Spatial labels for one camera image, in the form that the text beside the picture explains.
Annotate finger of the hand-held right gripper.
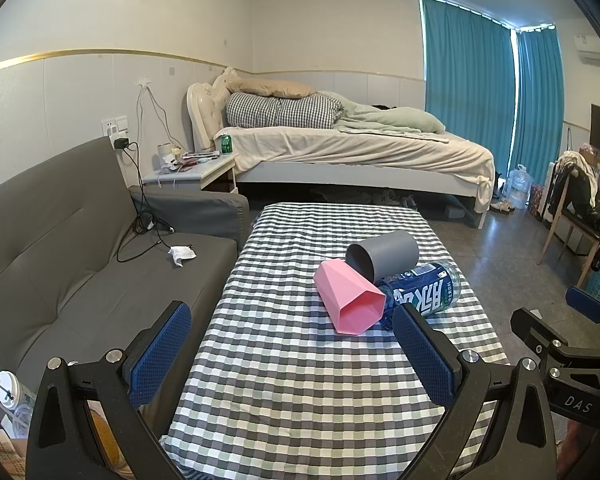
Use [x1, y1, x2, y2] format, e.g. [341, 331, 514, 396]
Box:
[510, 307, 600, 428]
[565, 286, 600, 348]

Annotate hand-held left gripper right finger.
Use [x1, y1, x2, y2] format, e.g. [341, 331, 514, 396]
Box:
[391, 304, 573, 480]

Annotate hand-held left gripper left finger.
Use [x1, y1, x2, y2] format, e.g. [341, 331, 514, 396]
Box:
[26, 301, 193, 480]

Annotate pink faceted cup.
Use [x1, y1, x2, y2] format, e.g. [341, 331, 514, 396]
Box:
[314, 258, 387, 335]

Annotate grey cup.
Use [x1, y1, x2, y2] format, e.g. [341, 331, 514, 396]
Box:
[345, 230, 420, 282]

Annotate plastic cup with lid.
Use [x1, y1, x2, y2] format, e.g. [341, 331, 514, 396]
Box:
[0, 370, 36, 441]

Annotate blue label plastic bottle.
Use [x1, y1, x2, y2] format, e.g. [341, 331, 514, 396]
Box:
[375, 261, 462, 328]

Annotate wooden chair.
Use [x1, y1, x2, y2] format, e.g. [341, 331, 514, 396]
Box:
[537, 152, 600, 286]

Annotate crumpled white tissue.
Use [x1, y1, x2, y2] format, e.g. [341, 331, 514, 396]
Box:
[168, 245, 197, 266]

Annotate clothes on chair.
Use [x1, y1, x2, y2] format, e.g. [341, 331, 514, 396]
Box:
[545, 151, 600, 271]

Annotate grey checkered tablecloth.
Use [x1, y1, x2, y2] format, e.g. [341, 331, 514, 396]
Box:
[161, 202, 511, 480]

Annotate clear water jug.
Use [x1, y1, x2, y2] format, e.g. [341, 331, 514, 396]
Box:
[507, 165, 531, 211]

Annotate grey sofa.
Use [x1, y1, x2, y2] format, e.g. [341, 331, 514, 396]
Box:
[0, 136, 251, 441]

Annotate shoes under bed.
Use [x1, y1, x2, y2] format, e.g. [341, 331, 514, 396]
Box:
[372, 190, 418, 211]

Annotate white bed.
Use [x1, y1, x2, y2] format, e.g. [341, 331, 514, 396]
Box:
[186, 67, 496, 228]

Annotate white nightstand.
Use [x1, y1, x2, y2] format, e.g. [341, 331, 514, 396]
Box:
[141, 152, 238, 193]

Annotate narrow teal curtain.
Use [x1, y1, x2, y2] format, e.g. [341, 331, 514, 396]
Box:
[511, 25, 566, 181]

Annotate beige bed sheet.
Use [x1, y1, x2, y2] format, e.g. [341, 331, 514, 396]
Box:
[215, 126, 496, 196]

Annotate pale green blanket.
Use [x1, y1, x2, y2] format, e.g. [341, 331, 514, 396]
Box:
[332, 95, 446, 135]

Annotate wide teal curtain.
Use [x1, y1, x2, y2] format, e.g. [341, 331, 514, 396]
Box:
[419, 0, 517, 173]

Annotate white air conditioner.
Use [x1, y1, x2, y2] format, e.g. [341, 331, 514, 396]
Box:
[575, 34, 600, 66]

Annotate checkered quilt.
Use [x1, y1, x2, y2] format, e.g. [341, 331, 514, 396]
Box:
[225, 92, 345, 130]

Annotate beige pillow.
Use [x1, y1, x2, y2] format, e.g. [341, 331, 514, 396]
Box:
[237, 77, 317, 98]

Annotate black charger cable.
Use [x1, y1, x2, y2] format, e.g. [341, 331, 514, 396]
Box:
[116, 141, 176, 264]

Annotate white wall socket panel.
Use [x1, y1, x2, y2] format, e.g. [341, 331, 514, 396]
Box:
[102, 116, 131, 141]

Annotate white wall cable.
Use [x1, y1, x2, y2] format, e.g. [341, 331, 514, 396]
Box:
[136, 77, 181, 148]

